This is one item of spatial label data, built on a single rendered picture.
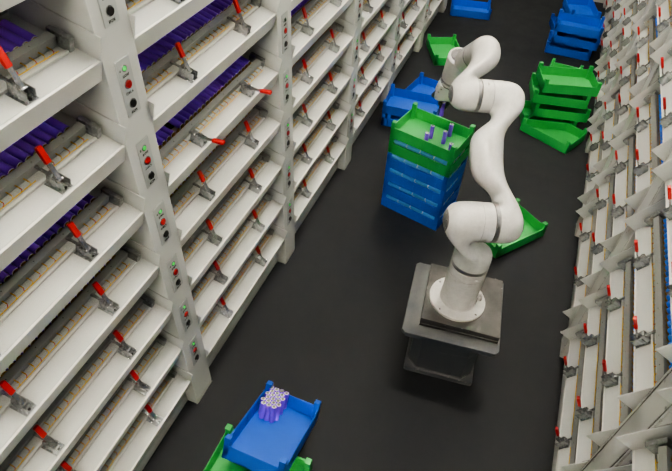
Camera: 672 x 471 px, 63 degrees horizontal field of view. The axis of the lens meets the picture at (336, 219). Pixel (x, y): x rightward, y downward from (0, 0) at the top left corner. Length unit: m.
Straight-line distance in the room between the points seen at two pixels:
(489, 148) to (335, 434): 1.06
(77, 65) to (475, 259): 1.19
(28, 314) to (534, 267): 2.01
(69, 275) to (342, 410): 1.12
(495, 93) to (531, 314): 1.02
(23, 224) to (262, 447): 1.09
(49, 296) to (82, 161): 0.27
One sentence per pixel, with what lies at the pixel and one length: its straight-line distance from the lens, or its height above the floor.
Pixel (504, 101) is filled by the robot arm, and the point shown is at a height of 0.93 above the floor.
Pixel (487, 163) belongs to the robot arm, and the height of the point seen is 0.82.
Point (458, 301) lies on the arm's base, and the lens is 1.87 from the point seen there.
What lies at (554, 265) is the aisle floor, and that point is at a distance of 2.63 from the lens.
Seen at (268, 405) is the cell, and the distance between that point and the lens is 1.93.
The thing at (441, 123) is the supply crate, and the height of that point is 0.43.
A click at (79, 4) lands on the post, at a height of 1.40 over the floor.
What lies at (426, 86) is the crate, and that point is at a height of 0.00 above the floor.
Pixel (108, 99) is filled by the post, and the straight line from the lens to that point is 1.17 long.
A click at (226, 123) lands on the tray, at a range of 1.58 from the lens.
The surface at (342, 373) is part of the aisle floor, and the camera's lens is 2.10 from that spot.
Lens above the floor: 1.81
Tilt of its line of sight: 44 degrees down
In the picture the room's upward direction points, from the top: 3 degrees clockwise
